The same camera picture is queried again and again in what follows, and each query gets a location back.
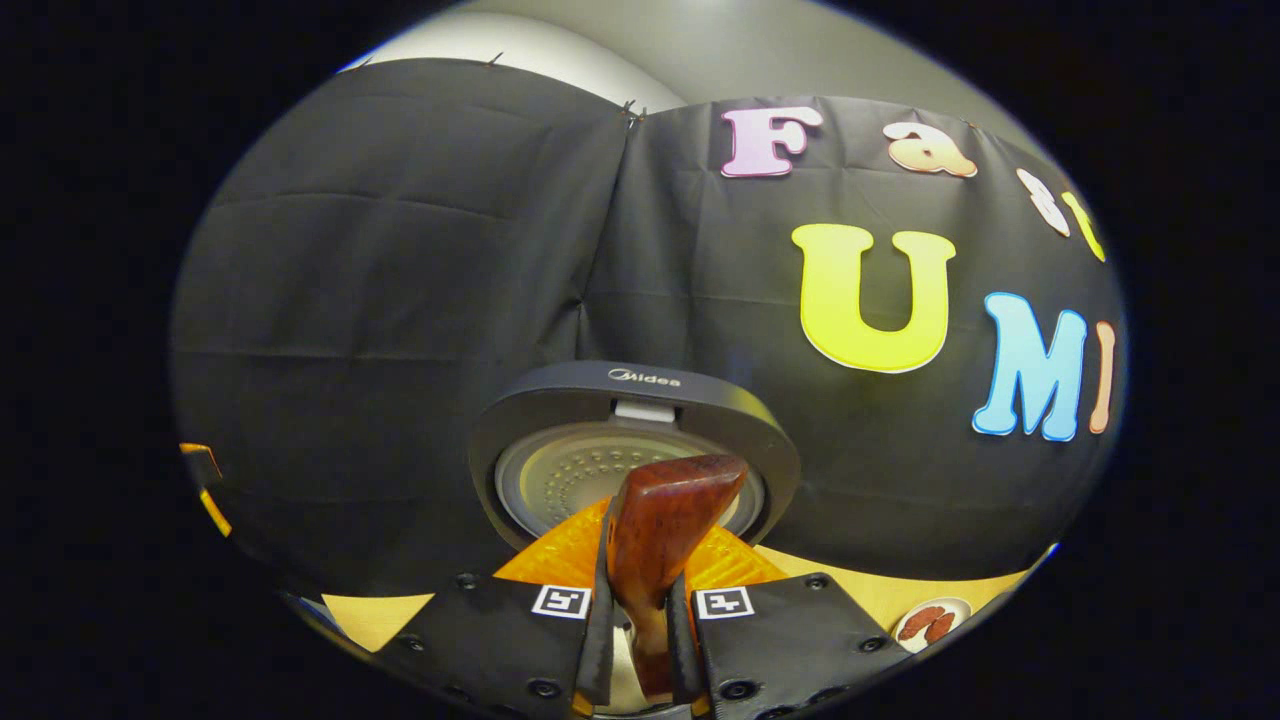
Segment dark silver rice cooker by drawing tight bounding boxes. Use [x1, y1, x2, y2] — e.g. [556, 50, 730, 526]
[468, 360, 803, 713]

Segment round white plate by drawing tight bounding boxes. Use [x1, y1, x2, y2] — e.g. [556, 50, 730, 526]
[895, 597, 973, 654]

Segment brown wooden spoon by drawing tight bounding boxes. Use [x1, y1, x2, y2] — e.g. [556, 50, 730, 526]
[605, 455, 749, 701]

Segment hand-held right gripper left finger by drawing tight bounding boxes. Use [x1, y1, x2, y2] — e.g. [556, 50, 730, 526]
[375, 497, 616, 720]

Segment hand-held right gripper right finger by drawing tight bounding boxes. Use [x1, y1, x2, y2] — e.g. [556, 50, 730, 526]
[665, 525, 911, 720]

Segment black backdrop cloth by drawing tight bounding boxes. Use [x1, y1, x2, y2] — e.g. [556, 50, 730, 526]
[168, 58, 1131, 601]

